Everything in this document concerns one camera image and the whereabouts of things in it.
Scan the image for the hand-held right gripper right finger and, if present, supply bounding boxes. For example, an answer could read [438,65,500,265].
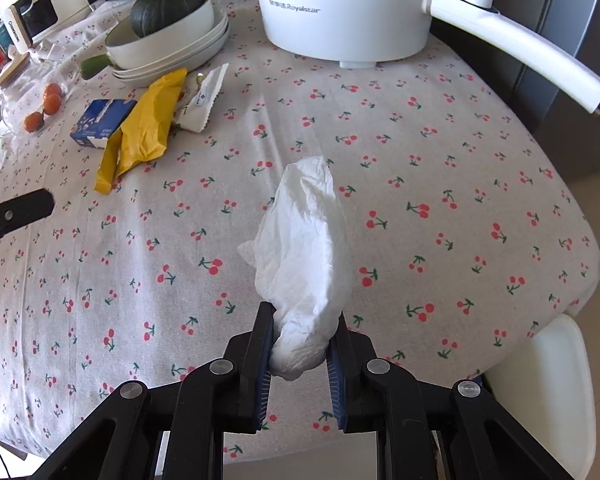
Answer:
[326,310,577,480]

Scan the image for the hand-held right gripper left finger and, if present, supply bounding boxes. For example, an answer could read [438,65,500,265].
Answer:
[30,301,277,480]

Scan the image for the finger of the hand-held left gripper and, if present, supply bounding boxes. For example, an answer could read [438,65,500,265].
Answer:
[0,188,56,247]

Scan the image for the white tissue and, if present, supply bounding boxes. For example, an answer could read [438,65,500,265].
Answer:
[237,155,354,381]

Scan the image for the glass jar with wooden lid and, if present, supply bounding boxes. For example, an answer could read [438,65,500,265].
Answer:
[0,55,72,142]

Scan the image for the blue snack carton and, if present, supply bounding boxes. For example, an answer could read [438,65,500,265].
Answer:
[70,98,139,151]

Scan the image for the yellow plastic wrapper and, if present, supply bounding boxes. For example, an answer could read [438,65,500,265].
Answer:
[94,67,189,195]

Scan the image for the white chair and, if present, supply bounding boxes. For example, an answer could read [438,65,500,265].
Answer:
[472,312,597,480]

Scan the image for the cherry print tablecloth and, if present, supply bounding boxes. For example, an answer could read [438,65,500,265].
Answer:
[0,0,600,480]

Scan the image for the cream air fryer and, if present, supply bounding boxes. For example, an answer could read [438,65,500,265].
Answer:
[0,0,94,54]

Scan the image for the white plastic wrapper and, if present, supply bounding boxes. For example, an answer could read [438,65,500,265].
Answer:
[172,63,230,134]

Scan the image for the cream plate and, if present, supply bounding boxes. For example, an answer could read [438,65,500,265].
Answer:
[107,12,229,72]
[112,20,231,81]

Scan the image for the dark green pumpkin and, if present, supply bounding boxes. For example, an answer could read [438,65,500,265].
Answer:
[130,0,207,39]

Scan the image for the white electric cooking pot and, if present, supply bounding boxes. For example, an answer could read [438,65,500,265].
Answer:
[251,0,600,117]

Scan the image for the grey refrigerator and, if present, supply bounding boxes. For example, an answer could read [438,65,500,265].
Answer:
[427,0,600,187]

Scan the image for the cream saucepan with green handle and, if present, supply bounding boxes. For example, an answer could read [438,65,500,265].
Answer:
[80,0,216,80]

